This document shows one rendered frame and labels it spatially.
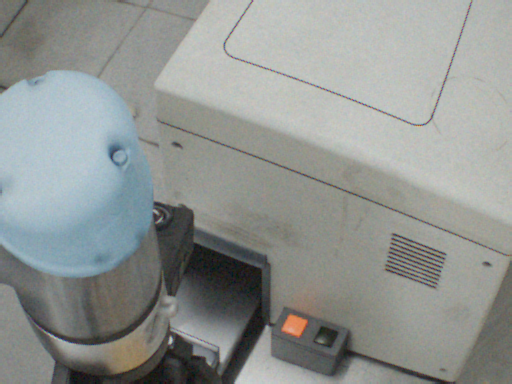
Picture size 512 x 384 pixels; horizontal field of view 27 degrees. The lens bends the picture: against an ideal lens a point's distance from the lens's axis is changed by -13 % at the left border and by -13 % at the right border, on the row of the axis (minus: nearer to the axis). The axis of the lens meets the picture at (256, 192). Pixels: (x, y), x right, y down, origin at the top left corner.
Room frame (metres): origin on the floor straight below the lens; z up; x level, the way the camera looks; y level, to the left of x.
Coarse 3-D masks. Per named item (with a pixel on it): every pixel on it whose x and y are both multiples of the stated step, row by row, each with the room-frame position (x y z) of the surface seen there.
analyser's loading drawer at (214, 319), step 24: (192, 264) 0.46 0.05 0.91; (216, 264) 0.46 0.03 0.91; (240, 264) 0.46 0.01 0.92; (192, 288) 0.44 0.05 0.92; (216, 288) 0.44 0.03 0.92; (240, 288) 0.44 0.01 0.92; (192, 312) 0.42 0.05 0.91; (216, 312) 0.42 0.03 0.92; (240, 312) 0.42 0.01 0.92; (192, 336) 0.38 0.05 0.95; (216, 336) 0.40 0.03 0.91; (240, 336) 0.40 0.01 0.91; (216, 360) 0.37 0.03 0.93
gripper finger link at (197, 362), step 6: (192, 360) 0.25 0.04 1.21; (198, 360) 0.25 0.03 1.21; (204, 360) 0.25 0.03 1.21; (186, 366) 0.24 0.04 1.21; (192, 366) 0.24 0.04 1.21; (198, 366) 0.24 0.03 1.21; (204, 366) 0.24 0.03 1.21; (210, 366) 0.25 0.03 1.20; (192, 372) 0.24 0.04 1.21; (198, 372) 0.24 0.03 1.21; (204, 372) 0.24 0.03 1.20; (210, 372) 0.25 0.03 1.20; (216, 372) 0.25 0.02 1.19; (192, 378) 0.24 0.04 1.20; (198, 378) 0.24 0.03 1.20; (204, 378) 0.24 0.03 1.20; (210, 378) 0.24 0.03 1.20; (216, 378) 0.24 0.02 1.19
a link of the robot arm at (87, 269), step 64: (0, 128) 0.24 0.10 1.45; (64, 128) 0.24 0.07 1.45; (128, 128) 0.24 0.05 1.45; (0, 192) 0.21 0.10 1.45; (64, 192) 0.21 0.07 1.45; (128, 192) 0.22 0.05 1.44; (0, 256) 0.20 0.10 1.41; (64, 256) 0.20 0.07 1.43; (128, 256) 0.21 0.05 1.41; (64, 320) 0.20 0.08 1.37; (128, 320) 0.20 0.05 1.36
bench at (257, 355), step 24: (504, 288) 0.45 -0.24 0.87; (504, 312) 0.42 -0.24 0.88; (264, 336) 0.41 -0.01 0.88; (480, 336) 0.40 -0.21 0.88; (504, 336) 0.39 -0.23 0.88; (240, 360) 0.39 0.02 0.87; (264, 360) 0.39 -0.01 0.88; (360, 360) 0.38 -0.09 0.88; (480, 360) 0.37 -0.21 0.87; (504, 360) 0.37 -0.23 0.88
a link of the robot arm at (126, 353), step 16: (160, 304) 0.22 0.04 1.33; (176, 304) 0.23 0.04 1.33; (32, 320) 0.21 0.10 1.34; (160, 320) 0.22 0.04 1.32; (48, 336) 0.20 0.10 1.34; (128, 336) 0.20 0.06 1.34; (144, 336) 0.21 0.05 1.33; (160, 336) 0.22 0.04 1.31; (48, 352) 0.21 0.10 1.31; (64, 352) 0.20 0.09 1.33; (80, 352) 0.20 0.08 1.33; (96, 352) 0.20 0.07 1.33; (112, 352) 0.20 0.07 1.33; (128, 352) 0.20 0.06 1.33; (144, 352) 0.21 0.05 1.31; (80, 368) 0.20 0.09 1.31; (96, 368) 0.20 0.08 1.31; (112, 368) 0.20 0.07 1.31; (128, 368) 0.20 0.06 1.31
